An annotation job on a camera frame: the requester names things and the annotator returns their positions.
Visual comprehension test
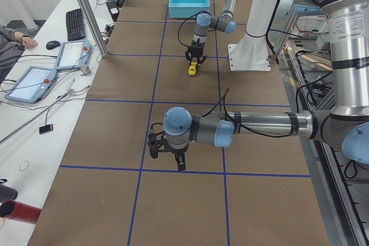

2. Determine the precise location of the aluminium frame post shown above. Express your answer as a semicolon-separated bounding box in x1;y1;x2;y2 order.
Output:
77;0;108;58

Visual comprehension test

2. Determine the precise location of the black computer mouse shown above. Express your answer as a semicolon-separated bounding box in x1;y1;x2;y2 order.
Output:
46;40;61;50

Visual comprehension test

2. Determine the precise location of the yellow beetle toy car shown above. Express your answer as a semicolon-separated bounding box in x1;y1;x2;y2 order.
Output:
188;62;198;76

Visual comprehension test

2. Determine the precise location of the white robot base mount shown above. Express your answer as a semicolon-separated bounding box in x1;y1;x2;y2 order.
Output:
228;0;275;71

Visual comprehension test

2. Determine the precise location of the blue teach pendant lower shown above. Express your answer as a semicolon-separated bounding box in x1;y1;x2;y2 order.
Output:
5;66;58;104

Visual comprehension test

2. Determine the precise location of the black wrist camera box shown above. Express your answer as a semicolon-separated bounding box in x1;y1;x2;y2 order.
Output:
148;131;165;151

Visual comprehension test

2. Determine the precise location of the person's hand on desk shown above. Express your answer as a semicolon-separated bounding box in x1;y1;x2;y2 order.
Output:
22;37;38;49

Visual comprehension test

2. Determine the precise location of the blue teach pendant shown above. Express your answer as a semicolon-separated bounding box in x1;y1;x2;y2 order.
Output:
54;40;92;71
5;66;58;104

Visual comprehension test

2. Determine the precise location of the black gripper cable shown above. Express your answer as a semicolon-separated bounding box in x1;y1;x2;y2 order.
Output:
201;86;292;138
177;10;211;50

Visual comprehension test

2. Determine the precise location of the light blue plastic bin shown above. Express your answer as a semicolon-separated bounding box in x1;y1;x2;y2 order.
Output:
168;0;210;19

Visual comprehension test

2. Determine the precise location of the small black device on desk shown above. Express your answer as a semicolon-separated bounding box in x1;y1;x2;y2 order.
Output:
39;124;54;134

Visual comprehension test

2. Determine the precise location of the red cardboard tube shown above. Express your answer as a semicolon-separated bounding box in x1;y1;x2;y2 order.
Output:
1;199;41;225

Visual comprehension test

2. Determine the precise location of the black keyboard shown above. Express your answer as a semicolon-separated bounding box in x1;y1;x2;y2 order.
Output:
66;9;85;41

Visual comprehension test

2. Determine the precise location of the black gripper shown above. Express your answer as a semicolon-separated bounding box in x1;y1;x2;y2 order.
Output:
149;139;189;171
185;44;206;69

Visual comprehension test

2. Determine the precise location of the blue teach pendant upper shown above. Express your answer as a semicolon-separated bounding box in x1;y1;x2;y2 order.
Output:
54;40;92;71

